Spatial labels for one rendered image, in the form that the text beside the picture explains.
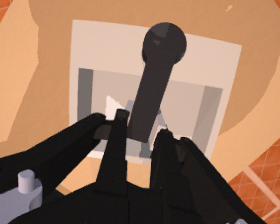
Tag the white square sink basin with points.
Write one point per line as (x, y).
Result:
(191, 106)

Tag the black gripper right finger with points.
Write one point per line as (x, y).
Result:
(216, 202)

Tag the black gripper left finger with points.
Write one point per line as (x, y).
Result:
(44, 166)

